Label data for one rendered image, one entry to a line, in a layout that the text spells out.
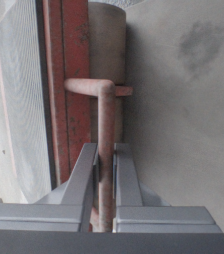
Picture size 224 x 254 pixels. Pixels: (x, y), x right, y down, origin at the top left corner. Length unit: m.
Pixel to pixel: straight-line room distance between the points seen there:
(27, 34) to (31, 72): 0.03
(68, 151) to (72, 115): 0.04
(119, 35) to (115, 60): 0.03
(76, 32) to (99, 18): 0.05
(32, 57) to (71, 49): 0.04
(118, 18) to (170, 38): 0.06
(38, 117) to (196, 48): 0.17
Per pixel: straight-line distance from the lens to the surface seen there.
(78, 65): 0.18
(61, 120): 0.17
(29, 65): 0.20
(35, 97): 0.20
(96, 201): 0.27
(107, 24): 0.23
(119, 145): 0.15
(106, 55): 0.22
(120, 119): 0.24
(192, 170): 0.23
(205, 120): 0.21
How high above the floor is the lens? 0.20
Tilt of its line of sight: 38 degrees down
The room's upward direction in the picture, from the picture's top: 102 degrees counter-clockwise
